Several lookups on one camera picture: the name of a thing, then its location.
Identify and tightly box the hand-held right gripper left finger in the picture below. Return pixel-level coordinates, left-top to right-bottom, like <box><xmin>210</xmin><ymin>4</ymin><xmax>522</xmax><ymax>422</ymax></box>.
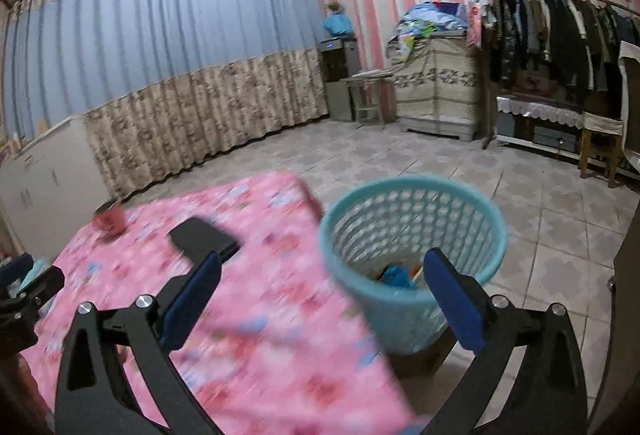
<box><xmin>54</xmin><ymin>251</ymin><xmax>223</xmax><ymax>435</ymax></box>

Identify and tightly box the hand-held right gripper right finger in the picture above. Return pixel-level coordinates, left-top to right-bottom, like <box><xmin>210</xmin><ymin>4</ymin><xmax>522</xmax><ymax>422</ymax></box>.
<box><xmin>415</xmin><ymin>247</ymin><xmax>588</xmax><ymax>435</ymax></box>

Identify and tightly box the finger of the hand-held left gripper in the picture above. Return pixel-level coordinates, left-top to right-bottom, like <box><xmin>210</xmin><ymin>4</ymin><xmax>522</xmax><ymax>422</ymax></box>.
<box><xmin>0</xmin><ymin>253</ymin><xmax>35</xmax><ymax>289</ymax></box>
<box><xmin>10</xmin><ymin>266</ymin><xmax>66</xmax><ymax>312</ymax></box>

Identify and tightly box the blue plastic basket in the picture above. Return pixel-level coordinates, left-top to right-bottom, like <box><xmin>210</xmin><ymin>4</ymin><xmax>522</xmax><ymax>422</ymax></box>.
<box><xmin>319</xmin><ymin>174</ymin><xmax>507</xmax><ymax>356</ymax></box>

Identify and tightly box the blue plastic wrapper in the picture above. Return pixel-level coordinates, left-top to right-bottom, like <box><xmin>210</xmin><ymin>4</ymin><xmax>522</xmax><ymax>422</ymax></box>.
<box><xmin>382</xmin><ymin>266</ymin><xmax>418</xmax><ymax>289</ymax></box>

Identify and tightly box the person's left forearm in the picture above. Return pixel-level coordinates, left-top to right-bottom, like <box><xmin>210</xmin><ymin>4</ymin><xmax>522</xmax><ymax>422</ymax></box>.
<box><xmin>0</xmin><ymin>352</ymin><xmax>51</xmax><ymax>435</ymax></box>

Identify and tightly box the black zip pouch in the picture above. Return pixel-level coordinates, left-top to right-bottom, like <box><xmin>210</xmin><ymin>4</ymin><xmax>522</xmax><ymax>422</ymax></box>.
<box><xmin>167</xmin><ymin>216</ymin><xmax>241</xmax><ymax>266</ymax></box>

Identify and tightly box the pink floral tablecloth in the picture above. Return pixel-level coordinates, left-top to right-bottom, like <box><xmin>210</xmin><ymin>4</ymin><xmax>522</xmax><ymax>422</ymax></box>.
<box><xmin>30</xmin><ymin>170</ymin><xmax>416</xmax><ymax>435</ymax></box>

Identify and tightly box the white cabinet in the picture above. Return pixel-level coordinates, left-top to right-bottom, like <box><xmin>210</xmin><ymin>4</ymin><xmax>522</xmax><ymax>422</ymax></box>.
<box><xmin>0</xmin><ymin>115</ymin><xmax>113</xmax><ymax>256</ymax></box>

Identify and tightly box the pink mug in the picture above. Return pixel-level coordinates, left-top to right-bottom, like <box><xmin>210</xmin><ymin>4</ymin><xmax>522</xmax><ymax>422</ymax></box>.
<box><xmin>95</xmin><ymin>206</ymin><xmax>127</xmax><ymax>236</ymax></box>

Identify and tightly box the dark wooden cabinet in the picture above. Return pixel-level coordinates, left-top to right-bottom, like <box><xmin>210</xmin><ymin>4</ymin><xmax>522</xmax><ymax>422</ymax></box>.
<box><xmin>610</xmin><ymin>200</ymin><xmax>640</xmax><ymax>366</ymax></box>

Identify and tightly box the lace-covered low shelf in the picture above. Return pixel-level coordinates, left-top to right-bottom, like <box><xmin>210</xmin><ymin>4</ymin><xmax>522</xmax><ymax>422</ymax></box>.
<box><xmin>495</xmin><ymin>94</ymin><xmax>586</xmax><ymax>161</ymax></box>

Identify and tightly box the cloth-covered chest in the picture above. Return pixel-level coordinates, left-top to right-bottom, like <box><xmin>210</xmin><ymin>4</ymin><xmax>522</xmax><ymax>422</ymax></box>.
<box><xmin>392</xmin><ymin>32</ymin><xmax>483</xmax><ymax>141</ymax></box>

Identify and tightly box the wooden stool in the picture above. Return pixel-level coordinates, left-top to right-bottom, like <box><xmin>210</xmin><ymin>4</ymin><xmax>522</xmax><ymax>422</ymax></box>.
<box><xmin>580</xmin><ymin>111</ymin><xmax>626</xmax><ymax>188</ymax></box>

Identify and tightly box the small round side table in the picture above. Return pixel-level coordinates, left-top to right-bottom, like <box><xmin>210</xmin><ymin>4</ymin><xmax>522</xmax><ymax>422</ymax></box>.
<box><xmin>341</xmin><ymin>70</ymin><xmax>396</xmax><ymax>128</ymax></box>

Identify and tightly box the water dispenser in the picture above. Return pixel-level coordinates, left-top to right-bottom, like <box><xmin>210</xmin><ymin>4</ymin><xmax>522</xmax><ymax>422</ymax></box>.
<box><xmin>320</xmin><ymin>38</ymin><xmax>361</xmax><ymax>122</ymax></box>

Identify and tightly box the blue floral-trimmed curtain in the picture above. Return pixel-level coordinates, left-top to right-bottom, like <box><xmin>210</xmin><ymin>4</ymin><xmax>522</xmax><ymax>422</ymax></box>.
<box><xmin>0</xmin><ymin>0</ymin><xmax>331</xmax><ymax>201</ymax></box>

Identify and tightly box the row of hanging clothes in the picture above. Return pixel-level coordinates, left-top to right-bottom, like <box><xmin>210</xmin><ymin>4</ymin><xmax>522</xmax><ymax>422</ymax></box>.
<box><xmin>482</xmin><ymin>0</ymin><xmax>640</xmax><ymax>96</ymax></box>

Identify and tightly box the pile of clothes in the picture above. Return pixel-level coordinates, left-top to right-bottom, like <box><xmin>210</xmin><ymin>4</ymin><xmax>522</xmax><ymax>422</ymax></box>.
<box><xmin>397</xmin><ymin>2</ymin><xmax>473</xmax><ymax>61</ymax></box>

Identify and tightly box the pink hanging bag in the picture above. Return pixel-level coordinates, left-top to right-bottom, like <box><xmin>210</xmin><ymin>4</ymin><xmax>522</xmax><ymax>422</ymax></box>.
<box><xmin>467</xmin><ymin>0</ymin><xmax>493</xmax><ymax>48</ymax></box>

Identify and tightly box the blue bag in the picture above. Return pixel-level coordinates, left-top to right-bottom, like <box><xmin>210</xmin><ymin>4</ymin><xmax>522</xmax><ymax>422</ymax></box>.
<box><xmin>321</xmin><ymin>12</ymin><xmax>356</xmax><ymax>38</ymax></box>

